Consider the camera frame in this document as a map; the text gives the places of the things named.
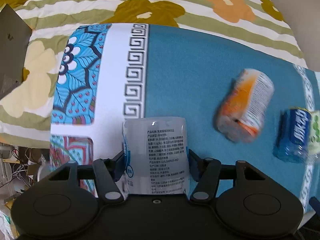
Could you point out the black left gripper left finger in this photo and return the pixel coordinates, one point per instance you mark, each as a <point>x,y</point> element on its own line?
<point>107,172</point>

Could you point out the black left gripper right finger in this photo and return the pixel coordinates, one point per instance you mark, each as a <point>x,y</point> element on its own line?
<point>206,173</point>

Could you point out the white blue labelled plastic cup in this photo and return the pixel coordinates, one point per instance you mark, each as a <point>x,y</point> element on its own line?
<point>156,155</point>

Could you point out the orange labelled plastic cup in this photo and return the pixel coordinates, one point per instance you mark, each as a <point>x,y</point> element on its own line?
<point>241,116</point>

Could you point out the green white labelled plastic cup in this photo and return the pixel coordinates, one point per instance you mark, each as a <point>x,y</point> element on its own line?
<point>314,137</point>

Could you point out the blue patterned table cloth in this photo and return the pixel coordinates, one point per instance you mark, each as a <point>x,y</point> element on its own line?
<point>110,73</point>

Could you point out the floral striped bed quilt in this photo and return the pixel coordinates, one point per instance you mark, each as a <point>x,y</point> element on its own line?
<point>25,112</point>

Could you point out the grey open laptop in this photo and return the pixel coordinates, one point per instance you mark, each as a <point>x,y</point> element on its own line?
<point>14,39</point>

